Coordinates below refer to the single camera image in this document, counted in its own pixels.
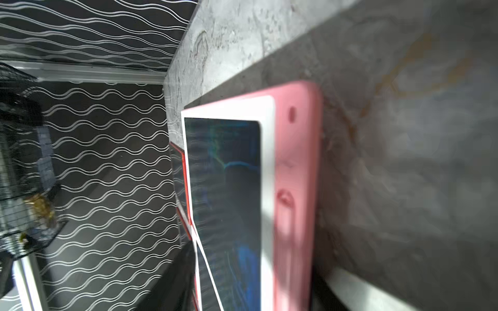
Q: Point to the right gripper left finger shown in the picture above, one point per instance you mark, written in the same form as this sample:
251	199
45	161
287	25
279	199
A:
174	289

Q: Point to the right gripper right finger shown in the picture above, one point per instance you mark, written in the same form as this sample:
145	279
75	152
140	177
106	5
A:
322	298

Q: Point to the pink white writing tablet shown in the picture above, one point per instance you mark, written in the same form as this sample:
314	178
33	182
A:
211	271
252	170

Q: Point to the black wire wall basket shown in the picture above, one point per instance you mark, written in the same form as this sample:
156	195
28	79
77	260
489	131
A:
29	221

